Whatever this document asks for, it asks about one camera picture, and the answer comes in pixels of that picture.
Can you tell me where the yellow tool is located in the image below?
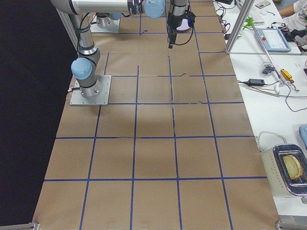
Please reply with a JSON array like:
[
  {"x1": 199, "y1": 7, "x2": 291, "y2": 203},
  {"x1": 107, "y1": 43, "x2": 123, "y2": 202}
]
[{"x1": 280, "y1": 69, "x2": 294, "y2": 83}]

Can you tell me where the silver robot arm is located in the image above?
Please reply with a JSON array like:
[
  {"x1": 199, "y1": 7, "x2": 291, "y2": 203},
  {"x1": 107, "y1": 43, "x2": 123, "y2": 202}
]
[
  {"x1": 96, "y1": 12, "x2": 122, "y2": 29},
  {"x1": 51, "y1": 0, "x2": 165, "y2": 99}
]

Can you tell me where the aluminium frame post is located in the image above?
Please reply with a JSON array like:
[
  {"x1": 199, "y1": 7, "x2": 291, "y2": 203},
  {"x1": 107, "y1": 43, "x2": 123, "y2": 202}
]
[{"x1": 225, "y1": 0, "x2": 254, "y2": 54}]

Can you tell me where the blue teach pendant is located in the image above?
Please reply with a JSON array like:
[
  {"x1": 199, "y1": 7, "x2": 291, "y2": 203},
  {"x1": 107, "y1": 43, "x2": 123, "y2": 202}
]
[{"x1": 256, "y1": 28, "x2": 291, "y2": 52}]

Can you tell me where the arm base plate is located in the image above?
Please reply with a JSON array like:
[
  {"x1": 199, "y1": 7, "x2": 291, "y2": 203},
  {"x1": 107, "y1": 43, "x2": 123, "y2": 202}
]
[
  {"x1": 70, "y1": 75, "x2": 112, "y2": 106},
  {"x1": 91, "y1": 17, "x2": 120, "y2": 34}
]

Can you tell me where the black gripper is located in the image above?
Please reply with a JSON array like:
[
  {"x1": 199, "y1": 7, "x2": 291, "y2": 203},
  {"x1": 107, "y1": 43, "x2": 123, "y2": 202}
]
[{"x1": 167, "y1": 0, "x2": 196, "y2": 48}]

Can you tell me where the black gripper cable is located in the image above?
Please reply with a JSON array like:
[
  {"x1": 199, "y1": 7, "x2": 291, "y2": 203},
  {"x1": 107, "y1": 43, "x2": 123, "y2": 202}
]
[{"x1": 174, "y1": 9, "x2": 195, "y2": 46}]

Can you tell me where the black power adapter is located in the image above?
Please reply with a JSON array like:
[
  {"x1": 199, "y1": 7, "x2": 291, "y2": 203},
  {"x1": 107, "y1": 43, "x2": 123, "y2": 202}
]
[{"x1": 248, "y1": 79, "x2": 266, "y2": 87}]

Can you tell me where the toast slice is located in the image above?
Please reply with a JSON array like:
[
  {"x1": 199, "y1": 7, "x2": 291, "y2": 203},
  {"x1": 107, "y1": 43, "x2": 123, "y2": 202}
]
[{"x1": 283, "y1": 155, "x2": 303, "y2": 180}]

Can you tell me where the person in white shirt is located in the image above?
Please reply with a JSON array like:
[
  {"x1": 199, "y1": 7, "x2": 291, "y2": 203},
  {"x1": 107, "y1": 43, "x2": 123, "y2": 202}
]
[{"x1": 279, "y1": 0, "x2": 307, "y2": 46}]

